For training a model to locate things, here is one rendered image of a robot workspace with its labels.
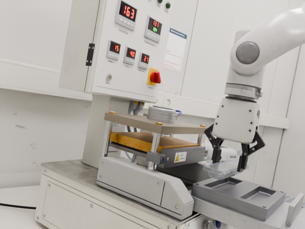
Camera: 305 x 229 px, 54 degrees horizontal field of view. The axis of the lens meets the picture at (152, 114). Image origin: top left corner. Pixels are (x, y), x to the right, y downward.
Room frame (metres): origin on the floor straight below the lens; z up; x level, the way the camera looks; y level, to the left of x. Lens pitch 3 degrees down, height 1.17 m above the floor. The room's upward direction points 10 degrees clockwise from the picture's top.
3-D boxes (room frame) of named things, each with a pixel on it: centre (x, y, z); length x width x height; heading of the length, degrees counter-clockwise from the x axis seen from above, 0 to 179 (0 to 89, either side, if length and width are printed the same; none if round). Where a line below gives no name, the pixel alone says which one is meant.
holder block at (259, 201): (0.71, -0.24, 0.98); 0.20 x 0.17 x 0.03; 147
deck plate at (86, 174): (0.87, 0.00, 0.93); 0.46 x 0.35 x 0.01; 57
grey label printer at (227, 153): (1.76, -0.39, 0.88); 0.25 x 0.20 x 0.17; 40
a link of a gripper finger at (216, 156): (0.76, -0.17, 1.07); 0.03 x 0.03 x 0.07; 57
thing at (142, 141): (0.86, -0.03, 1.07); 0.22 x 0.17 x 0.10; 147
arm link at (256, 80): (0.73, -0.20, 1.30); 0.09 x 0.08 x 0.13; 162
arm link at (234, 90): (0.73, -0.21, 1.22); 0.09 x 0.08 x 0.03; 57
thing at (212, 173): (0.73, -0.21, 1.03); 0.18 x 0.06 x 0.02; 147
